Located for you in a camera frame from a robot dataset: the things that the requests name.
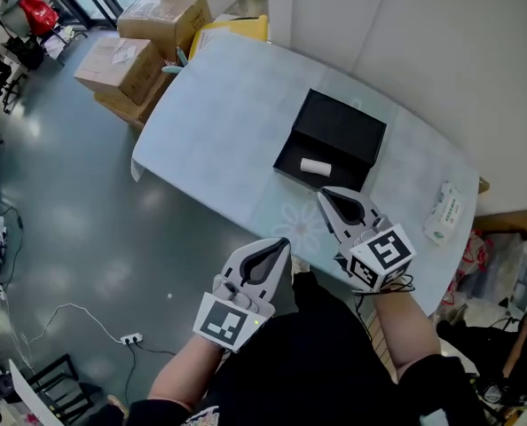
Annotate white roll item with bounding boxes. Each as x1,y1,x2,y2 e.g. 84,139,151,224
300,157,333,178

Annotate white board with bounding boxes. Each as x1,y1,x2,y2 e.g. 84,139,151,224
7,359,66,426

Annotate light blue floral tablecloth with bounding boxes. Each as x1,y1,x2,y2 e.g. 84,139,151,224
130,28,482,318

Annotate black box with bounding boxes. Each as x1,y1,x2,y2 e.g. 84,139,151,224
272,88,388,193

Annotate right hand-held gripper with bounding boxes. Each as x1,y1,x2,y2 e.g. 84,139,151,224
317,186,418,293

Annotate large brown cardboard box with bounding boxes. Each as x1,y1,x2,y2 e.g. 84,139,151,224
116,0,214,62

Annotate white cable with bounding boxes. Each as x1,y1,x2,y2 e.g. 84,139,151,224
20,303,123,346

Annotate person's right forearm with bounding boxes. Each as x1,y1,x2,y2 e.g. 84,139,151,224
372,280,443,384

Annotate black metal rack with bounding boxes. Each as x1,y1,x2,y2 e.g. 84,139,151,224
22,353,104,422

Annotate person's black clothing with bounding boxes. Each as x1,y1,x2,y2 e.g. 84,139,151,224
90,272,487,426

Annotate flat brown cardboard box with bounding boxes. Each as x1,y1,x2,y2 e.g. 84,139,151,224
93,71,177,129

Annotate black cable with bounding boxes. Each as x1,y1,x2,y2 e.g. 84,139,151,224
122,341,177,408

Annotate grey chair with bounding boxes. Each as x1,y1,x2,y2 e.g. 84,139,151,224
0,0,89,67

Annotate labelled brown cardboard box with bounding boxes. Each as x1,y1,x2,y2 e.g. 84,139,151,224
73,36,165,106

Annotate teal plastic item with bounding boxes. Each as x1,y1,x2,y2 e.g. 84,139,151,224
161,46,190,75

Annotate wooden cabinet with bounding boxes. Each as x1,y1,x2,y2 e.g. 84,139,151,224
471,208,527,244

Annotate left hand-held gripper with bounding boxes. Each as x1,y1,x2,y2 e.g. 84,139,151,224
193,237,292,354

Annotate white green tissue pack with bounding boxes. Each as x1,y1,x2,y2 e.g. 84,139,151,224
423,180,466,248

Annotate red white plastic bag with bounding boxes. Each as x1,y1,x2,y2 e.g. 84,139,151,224
440,230,527,324

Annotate person's left forearm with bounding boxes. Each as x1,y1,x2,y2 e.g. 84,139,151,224
147,335,230,411

